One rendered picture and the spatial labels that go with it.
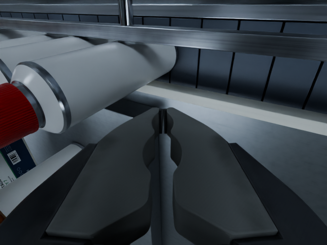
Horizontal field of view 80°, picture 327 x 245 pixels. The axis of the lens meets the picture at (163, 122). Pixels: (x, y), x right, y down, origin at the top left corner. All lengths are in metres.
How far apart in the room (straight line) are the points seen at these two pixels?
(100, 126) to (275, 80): 0.31
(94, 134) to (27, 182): 0.15
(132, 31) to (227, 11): 0.10
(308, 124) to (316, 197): 0.19
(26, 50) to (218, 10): 0.18
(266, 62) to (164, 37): 0.11
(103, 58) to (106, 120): 0.24
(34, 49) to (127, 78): 0.08
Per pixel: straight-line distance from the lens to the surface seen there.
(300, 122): 0.21
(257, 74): 0.23
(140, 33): 0.18
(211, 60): 0.24
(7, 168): 0.69
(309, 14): 0.22
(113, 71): 0.16
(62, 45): 0.22
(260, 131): 0.32
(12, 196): 0.47
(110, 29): 0.20
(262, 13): 0.23
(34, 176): 0.48
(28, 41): 0.27
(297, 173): 0.35
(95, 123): 0.42
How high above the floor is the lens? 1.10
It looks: 47 degrees down
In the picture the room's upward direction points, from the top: 133 degrees counter-clockwise
